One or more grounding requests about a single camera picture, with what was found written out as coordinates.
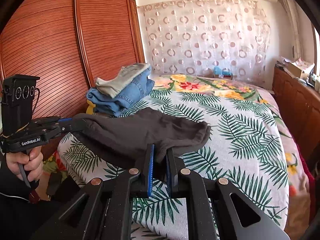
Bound black pants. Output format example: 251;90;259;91
72;107;211;168

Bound person's left hand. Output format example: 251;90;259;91
6;146;43;181

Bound yellow cloth under pile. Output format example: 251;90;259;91
86;100;95;115

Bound blue folded jeans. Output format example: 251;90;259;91
86;69;155;117

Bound beige folded pants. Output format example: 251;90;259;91
95;63;151;98

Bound palm leaf bed sheet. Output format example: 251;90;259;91
57;88;291;240

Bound floral pink blanket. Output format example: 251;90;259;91
152;74;313;239

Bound blue tissue pack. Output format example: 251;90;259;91
213;66;233;79

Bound long wooden sideboard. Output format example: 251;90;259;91
272;67;320;170

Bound circle pattern sheer curtain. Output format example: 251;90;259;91
138;0;271;83

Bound cardboard box on sideboard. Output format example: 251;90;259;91
285;58;315;80

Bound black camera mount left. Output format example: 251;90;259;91
1;74;40;137

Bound window with wooden frame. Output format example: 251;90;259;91
312;25;320;77

